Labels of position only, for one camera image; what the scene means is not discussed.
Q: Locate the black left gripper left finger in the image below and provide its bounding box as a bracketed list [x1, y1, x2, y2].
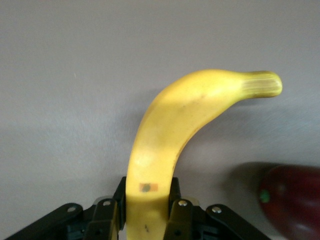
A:
[4, 176, 127, 240]

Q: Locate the yellow banana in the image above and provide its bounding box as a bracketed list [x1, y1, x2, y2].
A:
[124, 68, 284, 240]

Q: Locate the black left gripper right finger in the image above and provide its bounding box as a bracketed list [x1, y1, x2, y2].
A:
[163, 176, 272, 240]

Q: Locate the red yellow mango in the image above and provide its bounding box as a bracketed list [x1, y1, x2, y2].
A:
[256, 163, 320, 240]

